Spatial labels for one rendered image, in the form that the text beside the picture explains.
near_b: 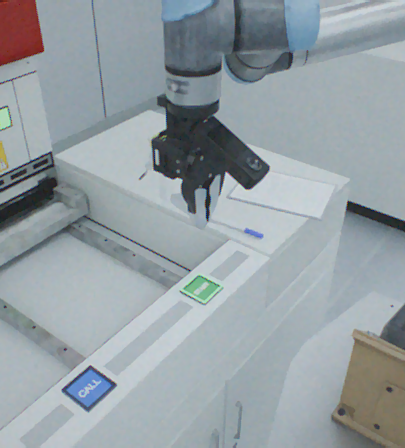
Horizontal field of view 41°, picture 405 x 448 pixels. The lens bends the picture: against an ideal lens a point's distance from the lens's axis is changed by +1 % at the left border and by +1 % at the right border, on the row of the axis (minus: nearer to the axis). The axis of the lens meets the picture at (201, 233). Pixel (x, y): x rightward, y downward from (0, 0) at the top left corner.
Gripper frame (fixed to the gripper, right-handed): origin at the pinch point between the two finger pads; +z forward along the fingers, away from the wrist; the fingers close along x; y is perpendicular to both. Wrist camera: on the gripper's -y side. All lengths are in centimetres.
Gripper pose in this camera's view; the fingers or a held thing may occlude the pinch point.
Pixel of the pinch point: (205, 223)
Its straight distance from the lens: 83.5
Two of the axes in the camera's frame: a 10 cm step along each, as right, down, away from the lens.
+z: 0.0, 8.0, 6.0
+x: -6.1, 4.8, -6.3
